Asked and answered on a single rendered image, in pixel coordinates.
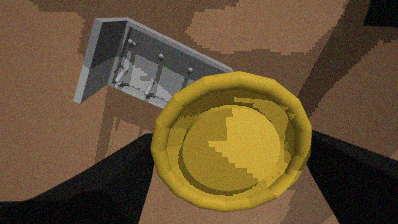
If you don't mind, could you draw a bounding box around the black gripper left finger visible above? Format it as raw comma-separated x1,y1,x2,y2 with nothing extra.
0,133,154,224

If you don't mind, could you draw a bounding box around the yellow plate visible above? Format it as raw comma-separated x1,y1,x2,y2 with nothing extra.
150,71,312,212

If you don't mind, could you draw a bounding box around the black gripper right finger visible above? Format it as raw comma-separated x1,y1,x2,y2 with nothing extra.
306,130,398,224

